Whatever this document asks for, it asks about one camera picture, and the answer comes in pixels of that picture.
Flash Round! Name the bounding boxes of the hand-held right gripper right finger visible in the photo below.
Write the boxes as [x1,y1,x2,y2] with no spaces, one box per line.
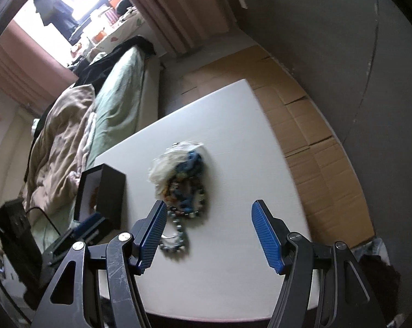
[251,199,387,328]

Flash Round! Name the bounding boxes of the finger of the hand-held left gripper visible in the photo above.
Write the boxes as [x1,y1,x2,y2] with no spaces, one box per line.
[42,225,108,267]
[77,212,106,237]

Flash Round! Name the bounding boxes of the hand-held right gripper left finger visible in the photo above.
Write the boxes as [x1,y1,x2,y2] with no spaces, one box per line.
[35,200,168,328]

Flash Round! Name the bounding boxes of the black jewelry box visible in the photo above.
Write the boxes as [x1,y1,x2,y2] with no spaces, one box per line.
[73,164,127,230]

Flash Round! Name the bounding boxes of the pile of bead jewelry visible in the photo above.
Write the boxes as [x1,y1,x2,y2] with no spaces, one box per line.
[155,148,210,254]

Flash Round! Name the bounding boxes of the white feather ornament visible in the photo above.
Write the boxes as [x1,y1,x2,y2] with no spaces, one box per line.
[148,142,204,192]

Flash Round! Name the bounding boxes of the beige blanket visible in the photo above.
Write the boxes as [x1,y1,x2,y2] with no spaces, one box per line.
[23,84,97,216]

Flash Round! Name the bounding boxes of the white fleece blanket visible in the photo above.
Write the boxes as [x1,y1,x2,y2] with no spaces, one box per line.
[83,109,98,158]

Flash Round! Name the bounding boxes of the flattened cardboard sheets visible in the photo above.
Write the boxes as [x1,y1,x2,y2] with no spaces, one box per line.
[180,44,377,250]

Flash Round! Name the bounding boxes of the dark cloth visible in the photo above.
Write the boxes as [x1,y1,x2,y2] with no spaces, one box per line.
[359,256,401,315]

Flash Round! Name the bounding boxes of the bed with green sheet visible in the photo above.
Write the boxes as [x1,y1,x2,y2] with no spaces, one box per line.
[22,46,160,263]

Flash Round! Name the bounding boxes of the black clothes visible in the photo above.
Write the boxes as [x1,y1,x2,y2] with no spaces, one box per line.
[74,36,157,87]

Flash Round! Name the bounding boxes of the narrow pink curtain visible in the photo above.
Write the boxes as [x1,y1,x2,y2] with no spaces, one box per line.
[0,19,78,117]

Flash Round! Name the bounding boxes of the printed light cloth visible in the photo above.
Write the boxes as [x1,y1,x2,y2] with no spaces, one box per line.
[90,8,147,52]

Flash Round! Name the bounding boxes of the dark hanging clothes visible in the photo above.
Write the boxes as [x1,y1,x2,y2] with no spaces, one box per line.
[33,0,80,40]

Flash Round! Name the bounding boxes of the wide pink curtain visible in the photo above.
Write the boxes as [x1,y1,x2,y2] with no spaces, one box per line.
[119,0,241,55]

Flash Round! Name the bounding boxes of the black cable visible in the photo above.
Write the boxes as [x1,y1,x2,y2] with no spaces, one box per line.
[23,206,61,238]

